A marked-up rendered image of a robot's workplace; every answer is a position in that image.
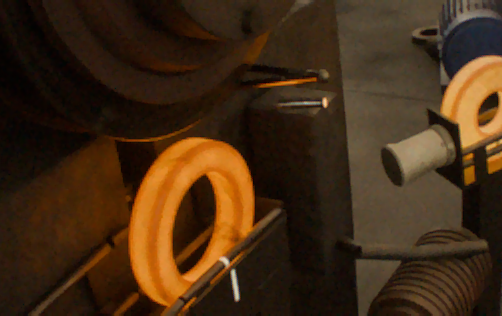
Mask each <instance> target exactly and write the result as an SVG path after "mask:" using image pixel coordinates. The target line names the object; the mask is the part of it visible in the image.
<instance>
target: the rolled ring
mask: <svg viewBox="0 0 502 316"><path fill-rule="evenodd" d="M205 173H206V175H207V176H208V177H209V179H210V181H211V183H212V185H213V188H214V190H215V194H216V202H217V214H216V223H215V227H214V231H213V235H212V238H211V240H210V242H209V245H208V247H207V249H206V250H207V251H206V253H205V254H204V255H203V257H202V258H201V260H200V261H199V262H198V264H197V265H196V266H194V268H193V269H192V270H190V271H189V272H188V273H186V274H184V275H181V274H180V273H179V271H178V269H177V267H176V264H175V262H174V258H173V252H172V234H173V222H174V219H175V215H176V212H177V209H178V207H179V204H180V203H181V201H182V199H183V197H184V193H185V192H186V190H187V189H188V188H189V187H190V186H191V185H192V184H193V183H194V182H195V181H196V180H197V179H198V178H199V177H200V176H201V175H203V174H205ZM253 218H254V191H253V185H252V180H251V176H250V173H249V170H248V168H247V166H246V164H245V162H244V160H243V158H242V157H241V156H240V154H239V152H238V151H237V150H236V149H235V148H233V147H231V146H229V145H227V144H225V143H222V142H219V141H213V140H207V139H202V138H188V139H185V140H183V141H180V142H178V143H176V144H174V145H172V146H171V147H169V148H168V149H167V150H165V151H164V152H163V153H162V154H161V155H160V156H159V157H158V158H157V160H156V161H155V162H154V165H153V166H152V167H151V168H150V169H149V171H148V173H147V174H146V176H145V178H144V180H143V182H142V185H141V187H140V189H139V192H138V195H137V197H136V199H135V202H134V206H133V213H132V218H131V224H130V231H129V251H130V256H131V261H132V265H133V269H134V274H135V277H136V280H137V282H138V284H139V285H140V287H141V288H142V289H143V290H144V292H145V293H146V294H147V295H148V296H149V297H150V298H151V299H152V300H154V301H157V302H159V303H162V304H164V305H167V306H169V305H170V304H172V303H173V302H174V300H175V299H176V298H178V296H180V295H181V294H182V293H183V292H184V291H185V289H186V288H188V287H190V286H191V285H192V284H193V283H194V282H195V281H196V279H197V278H199V277H200V276H201V275H202V274H203V273H205V272H206V271H207V270H208V269H209V267H211V266H212V265H213V264H214V263H215V262H216V261H217V260H218V259H219V258H220V257H222V256H224V254H225V253H226V252H227V251H228V250H229V249H230V248H231V247H232V246H233V245H234V244H235V243H236V242H239V241H240V240H241V238H242V237H243V236H244V235H245V234H246V233H247V232H248V231H249V230H250V229H251V228H252V226H253Z"/></svg>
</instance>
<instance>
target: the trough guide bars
mask: <svg viewBox="0 0 502 316"><path fill-rule="evenodd" d="M498 107H499V106H497V107H496V108H494V109H491V110H490V111H485V112H484V113H482V114H479V115H478V116H477V123H478V124H479V123H481V122H483V121H487V120H489V119H491V118H493V117H495V115H496V114H497V110H498ZM500 140H502V131H500V132H498V133H494V134H492V135H490V136H488V137H486V138H484V139H482V140H480V141H478V142H474V143H472V144H470V145H468V146H466V147H464V148H462V157H465V156H467V155H468V154H473V156H472V157H470V158H468V159H466V160H464V161H463V165H464V169H467V168H468V167H470V166H472V165H474V179H475V180H476V184H477V185H479V184H480V183H483V182H485V181H486V180H488V179H489V176H488V165H487V158H490V157H492V156H493V155H495V154H499V153H501V152H502V143H501V144H498V145H495V146H493V147H492V148H490V149H487V147H486V146H488V145H490V144H494V143H496V142H498V141H500Z"/></svg>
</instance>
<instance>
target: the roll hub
mask: <svg viewBox="0 0 502 316"><path fill-rule="evenodd" d="M133 1H134V2H135V4H136V6H138V8H139V9H140V10H141V11H142V12H143V13H144V14H145V15H146V16H147V17H148V18H149V19H150V20H152V22H153V23H155V24H156V25H157V26H159V27H162V29H164V30H166V31H168V32H170V33H172V34H173V35H174V34H176V35H179V36H182V37H186V38H195V39H205V40H210V39H215V40H226V41H245V40H250V39H253V38H256V37H259V36H261V35H263V34H265V33H266V32H268V31H269V30H271V29H272V28H273V27H274V26H276V25H277V24H278V23H279V22H280V21H281V20H282V19H283V17H285V16H286V15H287V14H288V11H289V10H290V9H291V8H292V7H293V5H294V4H295V2H296V1H297V0H133ZM252 6H258V7H259V9H260V11H261V13H262V15H263V16H264V18H263V24H262V29H261V30H260V31H259V32H258V33H256V34H255V35H247V33H246V31H245V30H244V28H243V25H242V22H243V17H244V10H245V9H247V8H248V7H252Z"/></svg>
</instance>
